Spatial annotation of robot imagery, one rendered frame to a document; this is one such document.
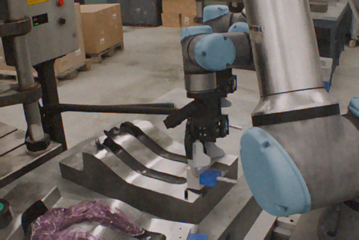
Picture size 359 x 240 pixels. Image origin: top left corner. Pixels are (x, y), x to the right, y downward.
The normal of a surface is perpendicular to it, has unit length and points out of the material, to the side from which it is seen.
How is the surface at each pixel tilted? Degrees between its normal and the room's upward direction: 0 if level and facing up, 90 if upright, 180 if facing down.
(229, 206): 0
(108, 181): 90
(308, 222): 0
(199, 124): 82
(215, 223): 0
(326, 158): 64
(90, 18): 90
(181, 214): 90
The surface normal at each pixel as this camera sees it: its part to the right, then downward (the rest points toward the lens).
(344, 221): -0.85, -0.05
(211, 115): -0.55, 0.24
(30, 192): -0.04, -0.91
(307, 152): -0.02, -0.16
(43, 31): 0.84, 0.19
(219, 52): 0.22, 0.21
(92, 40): -0.35, 0.40
